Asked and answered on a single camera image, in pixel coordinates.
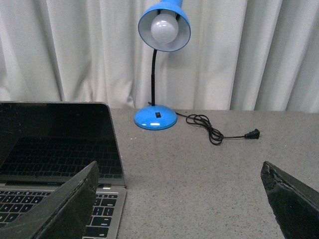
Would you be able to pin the grey laptop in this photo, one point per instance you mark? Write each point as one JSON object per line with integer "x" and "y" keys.
{"x": 43, "y": 145}

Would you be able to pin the blue desk lamp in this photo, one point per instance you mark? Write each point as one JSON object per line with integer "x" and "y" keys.
{"x": 164, "y": 27}

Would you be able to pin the white curtain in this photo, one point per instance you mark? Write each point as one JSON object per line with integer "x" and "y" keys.
{"x": 242, "y": 54}

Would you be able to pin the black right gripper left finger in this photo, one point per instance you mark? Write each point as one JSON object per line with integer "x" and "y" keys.
{"x": 64, "y": 214}

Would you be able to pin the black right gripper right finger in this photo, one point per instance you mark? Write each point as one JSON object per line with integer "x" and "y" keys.
{"x": 294, "y": 204}

